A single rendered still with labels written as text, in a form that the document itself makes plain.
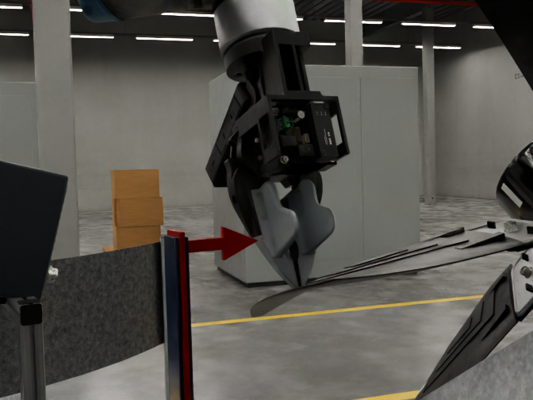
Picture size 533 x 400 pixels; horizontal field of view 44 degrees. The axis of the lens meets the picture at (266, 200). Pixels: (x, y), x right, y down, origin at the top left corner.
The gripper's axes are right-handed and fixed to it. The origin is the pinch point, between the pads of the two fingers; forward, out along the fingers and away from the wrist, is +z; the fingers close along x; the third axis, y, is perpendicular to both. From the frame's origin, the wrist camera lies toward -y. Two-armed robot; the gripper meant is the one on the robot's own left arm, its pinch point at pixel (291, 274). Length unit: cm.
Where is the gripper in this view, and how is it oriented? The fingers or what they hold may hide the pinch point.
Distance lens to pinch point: 58.1
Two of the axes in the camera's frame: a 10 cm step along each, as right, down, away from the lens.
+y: 4.6, -2.7, -8.5
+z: 1.8, 9.6, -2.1
